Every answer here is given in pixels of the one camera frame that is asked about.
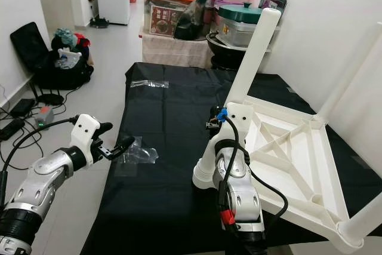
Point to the white plastic table leg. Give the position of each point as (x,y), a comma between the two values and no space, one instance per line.
(364,222)
(256,58)
(349,70)

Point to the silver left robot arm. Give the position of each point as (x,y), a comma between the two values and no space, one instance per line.
(48,177)

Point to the yellow rubber band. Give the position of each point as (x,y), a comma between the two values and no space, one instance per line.
(212,124)

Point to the crumpled clear plastic bag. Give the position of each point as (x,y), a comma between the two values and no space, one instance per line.
(137,154)

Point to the grey charger with red label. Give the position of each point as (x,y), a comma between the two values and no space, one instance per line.
(45,117)

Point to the flat black router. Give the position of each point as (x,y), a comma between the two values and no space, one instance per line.
(51,98)

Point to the black wok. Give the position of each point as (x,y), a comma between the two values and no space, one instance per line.
(224,55)

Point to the flat clear plastic strip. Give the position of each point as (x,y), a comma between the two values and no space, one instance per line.
(149,83)

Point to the beige cloth covered table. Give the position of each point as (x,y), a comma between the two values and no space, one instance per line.
(176,51)

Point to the white plastic bag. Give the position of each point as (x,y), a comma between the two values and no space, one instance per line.
(70,59)

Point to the black cloth cover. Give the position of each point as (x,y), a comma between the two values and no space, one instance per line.
(155,219)

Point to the black power adapter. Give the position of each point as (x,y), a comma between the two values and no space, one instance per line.
(24,107)

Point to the clear plastic storage box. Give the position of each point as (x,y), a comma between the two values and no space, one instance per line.
(239,33)

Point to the black power strip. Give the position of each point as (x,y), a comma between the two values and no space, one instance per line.
(13,128)

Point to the red cloth item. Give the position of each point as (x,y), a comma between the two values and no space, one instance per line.
(83,39)

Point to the white plastic table top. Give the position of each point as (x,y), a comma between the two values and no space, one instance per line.
(304,159)

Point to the teal plush toy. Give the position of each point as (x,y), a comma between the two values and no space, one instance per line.
(67,37)

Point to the black mop head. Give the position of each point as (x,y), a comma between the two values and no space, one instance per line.
(99,22)

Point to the green pot lid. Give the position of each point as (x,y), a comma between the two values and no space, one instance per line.
(239,12)

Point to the open black suitcase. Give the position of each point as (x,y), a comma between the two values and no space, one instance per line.
(27,45)

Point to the dark printed packet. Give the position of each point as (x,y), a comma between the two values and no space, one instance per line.
(273,1)

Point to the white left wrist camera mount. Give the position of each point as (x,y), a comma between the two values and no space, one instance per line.
(86,128)

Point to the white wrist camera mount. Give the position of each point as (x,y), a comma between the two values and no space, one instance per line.
(86,128)
(239,114)

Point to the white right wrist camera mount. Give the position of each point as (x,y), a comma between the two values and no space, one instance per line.
(239,114)

